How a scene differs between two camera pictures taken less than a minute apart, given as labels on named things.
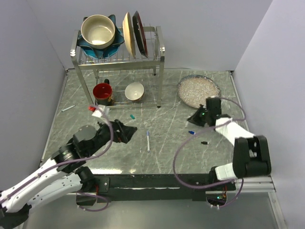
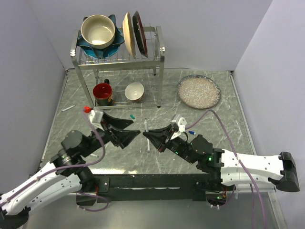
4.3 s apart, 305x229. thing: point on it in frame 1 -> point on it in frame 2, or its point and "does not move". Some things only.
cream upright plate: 129,34 does not move
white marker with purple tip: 148,141 does not move
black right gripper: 194,119 -> 157,138
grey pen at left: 68,108 does not move
